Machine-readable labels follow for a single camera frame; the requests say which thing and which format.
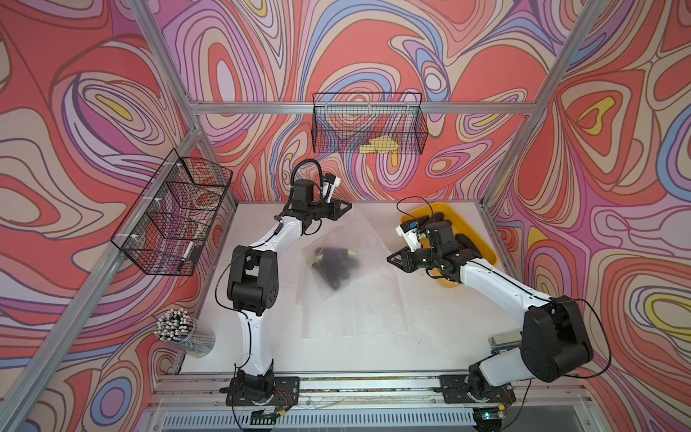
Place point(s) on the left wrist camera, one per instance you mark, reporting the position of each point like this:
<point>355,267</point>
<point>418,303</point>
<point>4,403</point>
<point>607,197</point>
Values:
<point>330,183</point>

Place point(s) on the left black wire basket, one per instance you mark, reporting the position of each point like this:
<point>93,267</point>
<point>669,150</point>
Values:
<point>166,232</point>

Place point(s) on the yellow item in basket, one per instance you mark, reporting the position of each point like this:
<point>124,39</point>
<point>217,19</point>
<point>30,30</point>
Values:
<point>380,145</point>

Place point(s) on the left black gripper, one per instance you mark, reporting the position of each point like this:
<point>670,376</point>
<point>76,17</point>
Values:
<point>332,212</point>

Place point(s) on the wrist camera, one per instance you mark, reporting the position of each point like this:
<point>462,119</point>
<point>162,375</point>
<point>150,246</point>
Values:
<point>409,231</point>
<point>330,183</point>

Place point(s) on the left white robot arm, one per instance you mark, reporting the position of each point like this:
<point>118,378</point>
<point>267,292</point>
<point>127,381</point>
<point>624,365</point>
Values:
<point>253,285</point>

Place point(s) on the back black wire basket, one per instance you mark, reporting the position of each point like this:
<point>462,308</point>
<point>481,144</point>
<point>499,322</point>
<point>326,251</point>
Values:
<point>342,121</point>

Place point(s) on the clear zip-top bag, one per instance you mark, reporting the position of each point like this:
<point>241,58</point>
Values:
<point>352,231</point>

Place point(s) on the dark purple eggplant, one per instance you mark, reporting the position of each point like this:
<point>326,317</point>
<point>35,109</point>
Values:
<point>335,273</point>

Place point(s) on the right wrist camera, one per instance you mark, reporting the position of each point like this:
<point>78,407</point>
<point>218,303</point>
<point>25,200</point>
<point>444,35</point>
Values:
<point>409,231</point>

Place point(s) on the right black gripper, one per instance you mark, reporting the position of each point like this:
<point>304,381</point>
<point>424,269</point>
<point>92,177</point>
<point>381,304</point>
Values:
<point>405,260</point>

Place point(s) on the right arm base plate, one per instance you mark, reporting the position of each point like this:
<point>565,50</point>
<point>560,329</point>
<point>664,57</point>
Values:
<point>470,388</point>

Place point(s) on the yellow plastic tray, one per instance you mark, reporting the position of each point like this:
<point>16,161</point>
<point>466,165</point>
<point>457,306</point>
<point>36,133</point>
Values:
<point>479,273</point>

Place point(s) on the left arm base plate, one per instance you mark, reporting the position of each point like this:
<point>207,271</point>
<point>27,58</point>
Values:
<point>255,391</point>

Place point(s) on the clear cup of sticks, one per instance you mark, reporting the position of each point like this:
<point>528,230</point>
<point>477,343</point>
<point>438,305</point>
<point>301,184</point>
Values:
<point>180,329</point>

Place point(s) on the black wire basket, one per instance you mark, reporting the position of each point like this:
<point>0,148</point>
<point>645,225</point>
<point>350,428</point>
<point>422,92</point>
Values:
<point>166,232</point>
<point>342,121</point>

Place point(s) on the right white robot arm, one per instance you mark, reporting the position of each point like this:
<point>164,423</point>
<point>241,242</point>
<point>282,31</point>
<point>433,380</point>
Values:
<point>554,339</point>

